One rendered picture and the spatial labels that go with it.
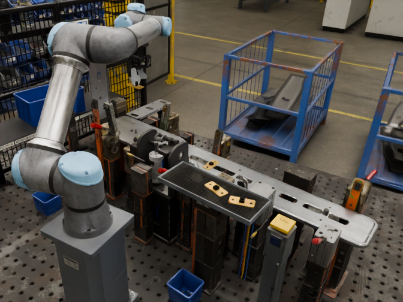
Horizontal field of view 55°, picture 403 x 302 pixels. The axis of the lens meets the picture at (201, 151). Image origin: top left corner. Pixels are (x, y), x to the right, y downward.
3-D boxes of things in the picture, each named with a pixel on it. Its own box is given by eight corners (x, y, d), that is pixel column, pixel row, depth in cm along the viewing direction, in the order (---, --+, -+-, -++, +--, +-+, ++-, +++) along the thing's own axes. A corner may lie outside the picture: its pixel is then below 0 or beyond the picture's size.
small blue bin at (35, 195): (65, 208, 189) (62, 193, 184) (47, 219, 182) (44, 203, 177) (51, 199, 194) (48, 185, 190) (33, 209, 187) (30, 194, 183)
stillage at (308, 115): (260, 106, 480) (271, 29, 432) (325, 123, 448) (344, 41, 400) (216, 147, 389) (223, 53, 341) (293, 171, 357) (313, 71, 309)
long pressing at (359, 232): (382, 220, 147) (383, 216, 146) (364, 253, 131) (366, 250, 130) (125, 115, 215) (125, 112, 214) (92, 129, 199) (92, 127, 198)
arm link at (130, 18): (138, 17, 150) (149, 11, 159) (111, 14, 152) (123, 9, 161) (139, 37, 154) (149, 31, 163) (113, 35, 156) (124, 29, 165)
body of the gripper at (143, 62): (140, 71, 172) (139, 44, 166) (126, 67, 176) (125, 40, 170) (152, 68, 177) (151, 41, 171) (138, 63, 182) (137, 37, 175)
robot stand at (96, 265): (102, 341, 130) (91, 255, 110) (57, 314, 138) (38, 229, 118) (139, 297, 146) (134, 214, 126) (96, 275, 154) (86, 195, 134)
